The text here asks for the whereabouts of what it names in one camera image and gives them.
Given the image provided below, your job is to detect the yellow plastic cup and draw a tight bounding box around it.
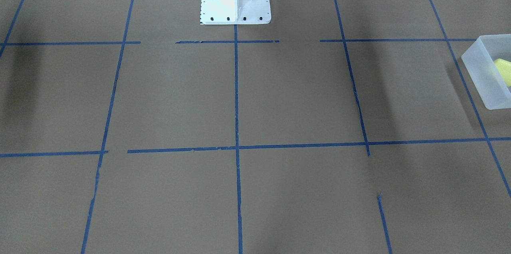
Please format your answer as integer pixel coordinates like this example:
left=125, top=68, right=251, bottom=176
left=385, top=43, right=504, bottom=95
left=493, top=59, right=511, bottom=88

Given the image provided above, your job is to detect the clear plastic storage box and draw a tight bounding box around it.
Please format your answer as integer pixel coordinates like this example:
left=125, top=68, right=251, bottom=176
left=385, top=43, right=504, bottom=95
left=461, top=34, right=511, bottom=110

